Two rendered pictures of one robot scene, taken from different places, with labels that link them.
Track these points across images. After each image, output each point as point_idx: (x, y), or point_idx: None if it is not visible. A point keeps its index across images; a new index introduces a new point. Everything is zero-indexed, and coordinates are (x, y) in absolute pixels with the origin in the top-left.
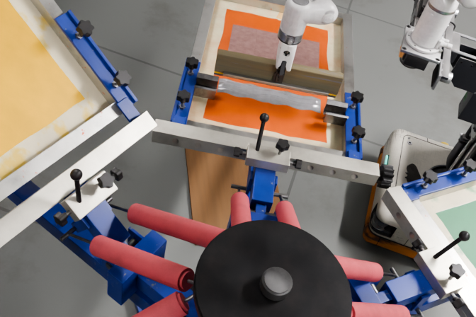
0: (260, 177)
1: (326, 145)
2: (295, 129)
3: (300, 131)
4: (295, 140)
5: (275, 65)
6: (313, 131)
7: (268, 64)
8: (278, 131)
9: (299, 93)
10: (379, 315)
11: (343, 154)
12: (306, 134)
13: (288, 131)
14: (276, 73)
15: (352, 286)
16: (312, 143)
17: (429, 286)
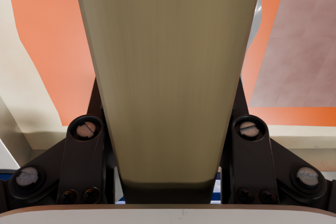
0: None
1: (52, 124)
2: (70, 57)
3: (65, 71)
4: (16, 58)
5: (117, 160)
6: (86, 100)
7: (101, 97)
8: (17, 2)
9: (255, 63)
10: None
11: (9, 170)
12: (63, 85)
13: (46, 37)
14: (71, 129)
15: None
16: (39, 99)
17: None
